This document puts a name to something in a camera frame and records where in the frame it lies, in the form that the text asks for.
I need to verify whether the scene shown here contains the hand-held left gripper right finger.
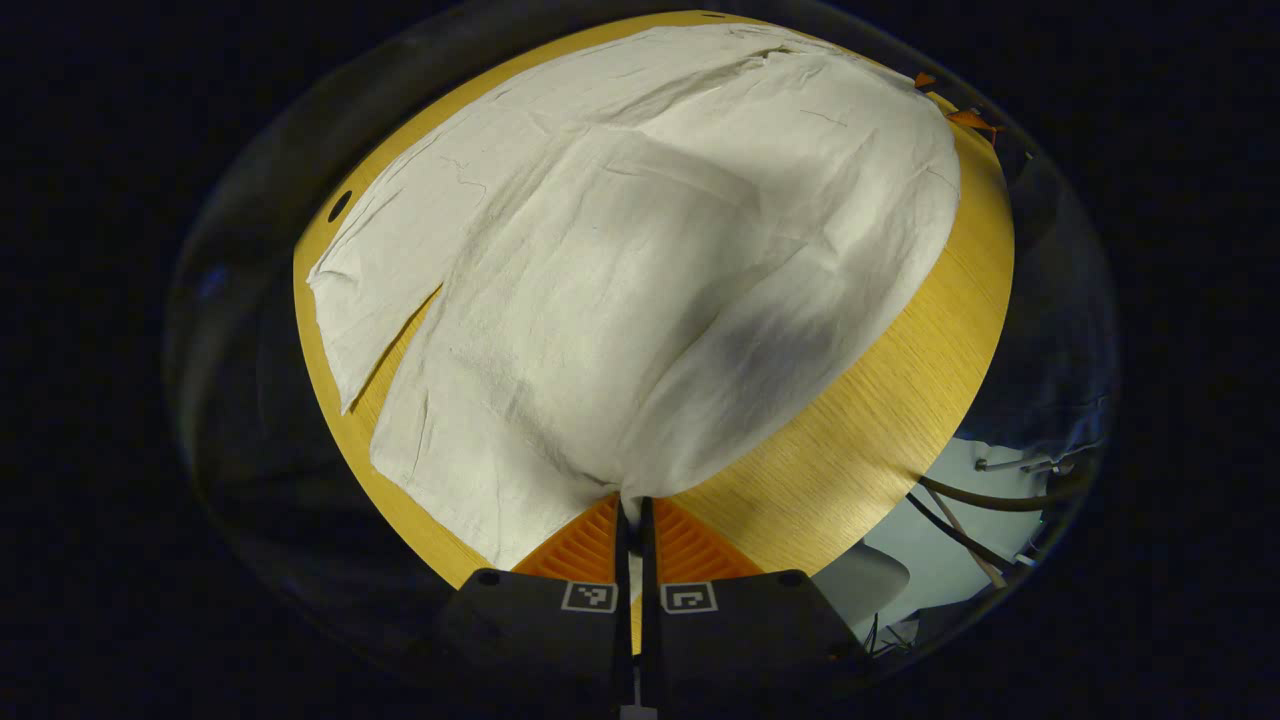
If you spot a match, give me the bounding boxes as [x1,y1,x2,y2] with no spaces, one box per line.
[639,496,873,707]

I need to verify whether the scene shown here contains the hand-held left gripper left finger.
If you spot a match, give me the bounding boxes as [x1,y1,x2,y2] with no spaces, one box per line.
[435,493,634,703]

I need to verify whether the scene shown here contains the white jeans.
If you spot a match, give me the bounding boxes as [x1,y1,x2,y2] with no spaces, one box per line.
[305,22,963,571]

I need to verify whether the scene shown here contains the grey rounded object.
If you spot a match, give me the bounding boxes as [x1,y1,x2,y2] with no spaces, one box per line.
[815,543,912,641]

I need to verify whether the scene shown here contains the thin black cable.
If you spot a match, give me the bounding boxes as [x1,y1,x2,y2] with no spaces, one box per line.
[905,490,1019,573]

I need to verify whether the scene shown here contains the thick dark cable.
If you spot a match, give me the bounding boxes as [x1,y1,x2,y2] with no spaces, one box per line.
[918,462,1101,513]

